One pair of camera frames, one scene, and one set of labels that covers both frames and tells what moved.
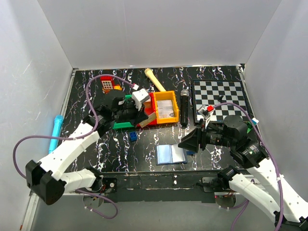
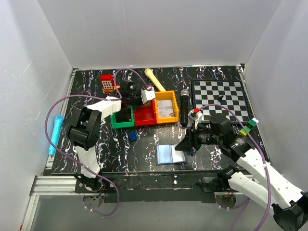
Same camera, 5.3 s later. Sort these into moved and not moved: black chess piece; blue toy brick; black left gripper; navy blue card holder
Moved: black left gripper
Not moved: black chess piece; navy blue card holder; blue toy brick
